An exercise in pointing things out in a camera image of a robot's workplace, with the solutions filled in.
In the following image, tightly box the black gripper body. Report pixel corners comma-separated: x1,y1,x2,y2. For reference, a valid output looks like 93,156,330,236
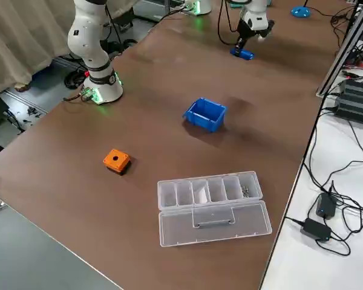
237,25,257,47

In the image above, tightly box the blue storage box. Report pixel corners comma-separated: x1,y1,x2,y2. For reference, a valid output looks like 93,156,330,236
182,97,228,134

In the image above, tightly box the orange and black button box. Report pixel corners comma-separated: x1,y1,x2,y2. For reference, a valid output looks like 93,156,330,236
102,147,131,176

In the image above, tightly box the blue desk lamp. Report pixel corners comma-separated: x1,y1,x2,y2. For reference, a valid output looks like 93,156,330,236
290,0,312,19

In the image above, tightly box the black finned power supply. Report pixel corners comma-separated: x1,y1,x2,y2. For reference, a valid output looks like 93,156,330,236
334,96,363,126
341,79,363,103

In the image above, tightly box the pile of small screws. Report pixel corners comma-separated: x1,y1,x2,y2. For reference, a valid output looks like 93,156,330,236
240,181,255,199

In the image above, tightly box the clear plastic organizer case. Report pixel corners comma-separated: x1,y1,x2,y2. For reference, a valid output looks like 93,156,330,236
157,170,273,248

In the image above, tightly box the black adapter with blue light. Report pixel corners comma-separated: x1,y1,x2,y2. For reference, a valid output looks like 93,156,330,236
316,193,337,220

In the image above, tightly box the black power adapter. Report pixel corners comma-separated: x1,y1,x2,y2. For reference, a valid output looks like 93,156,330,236
301,217,333,242

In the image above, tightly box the beige curtain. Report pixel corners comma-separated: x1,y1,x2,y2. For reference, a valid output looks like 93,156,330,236
0,0,79,99

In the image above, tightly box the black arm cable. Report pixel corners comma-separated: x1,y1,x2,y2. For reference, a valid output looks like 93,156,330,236
217,0,241,46

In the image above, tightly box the aluminium profile post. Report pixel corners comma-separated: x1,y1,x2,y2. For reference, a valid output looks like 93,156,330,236
316,0,363,98

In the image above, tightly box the black cable coil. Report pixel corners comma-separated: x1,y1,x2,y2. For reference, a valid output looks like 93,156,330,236
65,68,90,90

